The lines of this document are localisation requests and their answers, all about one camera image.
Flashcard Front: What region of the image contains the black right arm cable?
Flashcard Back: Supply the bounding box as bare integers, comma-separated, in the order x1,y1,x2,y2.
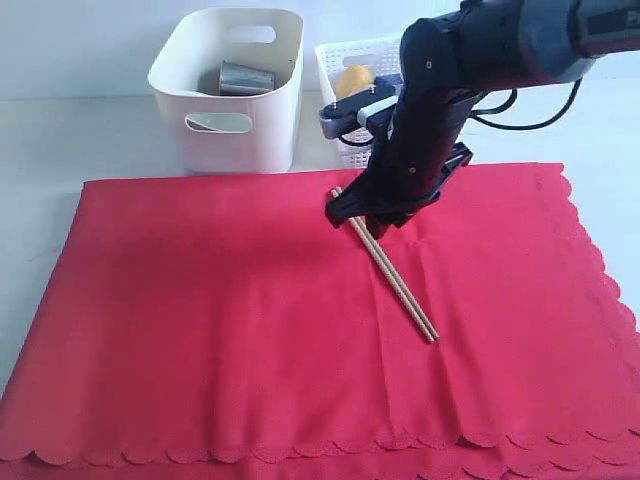
469,77,584,130

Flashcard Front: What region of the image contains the stainless steel cup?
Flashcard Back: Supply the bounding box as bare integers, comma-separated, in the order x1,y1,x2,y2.
219,61,276,96

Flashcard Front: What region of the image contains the yellow lemon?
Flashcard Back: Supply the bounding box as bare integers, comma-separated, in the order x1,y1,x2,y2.
334,64,375,100

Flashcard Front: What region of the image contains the white ceramic bowl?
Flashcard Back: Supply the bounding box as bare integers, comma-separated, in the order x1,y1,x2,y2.
178,90,253,134

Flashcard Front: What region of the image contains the wooden chopstick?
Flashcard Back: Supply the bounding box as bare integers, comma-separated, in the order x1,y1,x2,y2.
333,186,440,341
329,188,435,345

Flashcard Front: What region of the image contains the white perforated plastic basket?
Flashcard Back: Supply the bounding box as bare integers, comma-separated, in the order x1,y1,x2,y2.
315,35,400,168

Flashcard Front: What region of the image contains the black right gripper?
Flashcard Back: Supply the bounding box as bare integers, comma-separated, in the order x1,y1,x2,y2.
327,142,473,239

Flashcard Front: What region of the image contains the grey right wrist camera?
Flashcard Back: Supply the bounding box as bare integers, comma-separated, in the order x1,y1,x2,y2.
319,84,398,140

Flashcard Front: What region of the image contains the red scalloped table cloth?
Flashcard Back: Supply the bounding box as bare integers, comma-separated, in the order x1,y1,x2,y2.
1,163,639,479

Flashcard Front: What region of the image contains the blue white milk carton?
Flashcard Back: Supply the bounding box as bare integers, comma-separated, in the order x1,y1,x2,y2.
374,73,404,95

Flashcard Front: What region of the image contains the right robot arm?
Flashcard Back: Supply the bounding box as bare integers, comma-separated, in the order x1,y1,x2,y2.
319,1,639,238

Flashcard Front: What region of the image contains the cream plastic storage bin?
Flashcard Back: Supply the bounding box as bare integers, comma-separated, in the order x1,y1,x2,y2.
147,8,304,173

